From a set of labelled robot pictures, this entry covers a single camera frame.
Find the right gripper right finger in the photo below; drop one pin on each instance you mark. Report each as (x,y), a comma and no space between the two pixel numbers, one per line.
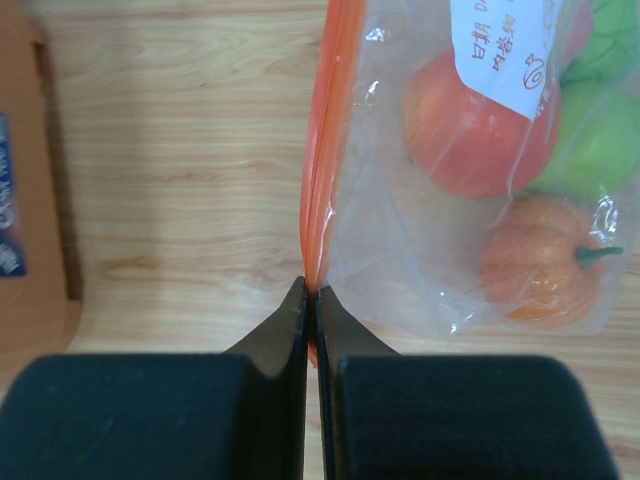
(386,415)

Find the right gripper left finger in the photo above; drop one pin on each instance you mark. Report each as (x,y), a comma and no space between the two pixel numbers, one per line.
(238,414)

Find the clear zip bag orange seal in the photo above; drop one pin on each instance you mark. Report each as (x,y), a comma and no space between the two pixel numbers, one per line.
(394,247)

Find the small orange fake pumpkin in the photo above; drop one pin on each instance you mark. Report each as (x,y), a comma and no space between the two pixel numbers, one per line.
(541,264)

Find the green fake apple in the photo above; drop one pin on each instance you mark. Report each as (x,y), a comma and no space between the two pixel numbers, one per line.
(597,149)

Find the orange plastic basket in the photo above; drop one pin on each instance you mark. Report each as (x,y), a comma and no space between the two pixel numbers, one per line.
(41,280)

